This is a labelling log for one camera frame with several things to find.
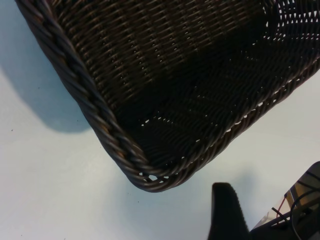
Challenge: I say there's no dark brown wicker basket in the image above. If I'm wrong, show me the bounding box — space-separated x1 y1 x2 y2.
13 0 320 194

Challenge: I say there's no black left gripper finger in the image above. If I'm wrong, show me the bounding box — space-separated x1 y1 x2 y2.
208 182 251 240

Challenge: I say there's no thin red wire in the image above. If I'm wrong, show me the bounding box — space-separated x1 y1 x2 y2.
272 196 289 219

